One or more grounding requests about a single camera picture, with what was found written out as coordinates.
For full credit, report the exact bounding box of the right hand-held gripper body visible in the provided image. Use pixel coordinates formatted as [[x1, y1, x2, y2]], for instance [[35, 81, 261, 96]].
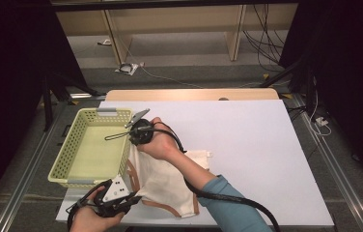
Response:
[[104, 108, 154, 146]]

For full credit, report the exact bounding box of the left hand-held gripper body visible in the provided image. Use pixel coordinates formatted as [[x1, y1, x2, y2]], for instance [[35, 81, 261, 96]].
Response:
[[71, 175, 130, 218]]

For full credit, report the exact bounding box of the cream baby bodysuit brown trim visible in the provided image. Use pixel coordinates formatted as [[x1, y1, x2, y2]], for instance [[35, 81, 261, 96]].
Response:
[[125, 143, 212, 218]]

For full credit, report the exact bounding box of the yellow-green perforated plastic basket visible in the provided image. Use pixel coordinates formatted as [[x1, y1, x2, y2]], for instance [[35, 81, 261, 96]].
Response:
[[47, 107, 135, 189]]

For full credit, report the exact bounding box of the person's right hand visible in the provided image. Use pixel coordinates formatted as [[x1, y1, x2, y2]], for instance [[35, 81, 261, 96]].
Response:
[[137, 116, 182, 162]]

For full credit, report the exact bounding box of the person's left hand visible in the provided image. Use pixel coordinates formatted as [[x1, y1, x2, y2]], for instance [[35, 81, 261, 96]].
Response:
[[70, 187, 125, 232]]

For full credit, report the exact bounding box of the clear packet with black item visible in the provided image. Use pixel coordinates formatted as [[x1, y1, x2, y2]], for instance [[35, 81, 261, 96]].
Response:
[[115, 62, 140, 76]]

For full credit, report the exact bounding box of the black metal stand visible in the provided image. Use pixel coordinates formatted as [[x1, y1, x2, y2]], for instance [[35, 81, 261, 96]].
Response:
[[258, 57, 319, 114], [41, 72, 106, 132]]

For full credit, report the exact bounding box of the white board sheet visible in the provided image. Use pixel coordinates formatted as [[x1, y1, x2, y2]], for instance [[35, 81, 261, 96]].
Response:
[[55, 99, 335, 227]]

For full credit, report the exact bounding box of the beige wooden shelf unit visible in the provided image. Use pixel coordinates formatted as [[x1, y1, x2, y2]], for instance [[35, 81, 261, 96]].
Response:
[[55, 3, 299, 66]]

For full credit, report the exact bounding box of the black curtain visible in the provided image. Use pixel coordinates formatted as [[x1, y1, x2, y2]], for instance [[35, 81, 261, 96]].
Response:
[[279, 0, 363, 188], [0, 0, 87, 220]]

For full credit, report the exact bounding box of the white power adapter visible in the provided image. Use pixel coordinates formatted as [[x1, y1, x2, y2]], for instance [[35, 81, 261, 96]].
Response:
[[314, 116, 329, 128]]

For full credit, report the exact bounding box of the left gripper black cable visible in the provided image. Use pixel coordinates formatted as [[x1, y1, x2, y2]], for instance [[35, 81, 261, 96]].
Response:
[[66, 197, 89, 232]]

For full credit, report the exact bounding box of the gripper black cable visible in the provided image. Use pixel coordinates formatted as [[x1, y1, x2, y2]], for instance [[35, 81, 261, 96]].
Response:
[[66, 197, 89, 232], [150, 121, 281, 232]]

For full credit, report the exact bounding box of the white floor cable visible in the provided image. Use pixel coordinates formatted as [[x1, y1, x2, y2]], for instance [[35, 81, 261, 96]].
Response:
[[139, 62, 205, 90]]

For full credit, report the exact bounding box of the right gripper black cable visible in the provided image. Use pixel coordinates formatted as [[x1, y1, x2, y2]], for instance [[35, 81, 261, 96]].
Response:
[[150, 121, 281, 232]]

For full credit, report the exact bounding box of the aluminium floor rail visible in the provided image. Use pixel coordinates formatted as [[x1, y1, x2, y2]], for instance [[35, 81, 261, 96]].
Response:
[[0, 122, 67, 232], [293, 95, 363, 232]]

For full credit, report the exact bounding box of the black cable bundle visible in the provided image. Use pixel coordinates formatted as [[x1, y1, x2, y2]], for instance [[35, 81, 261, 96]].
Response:
[[241, 3, 289, 73]]

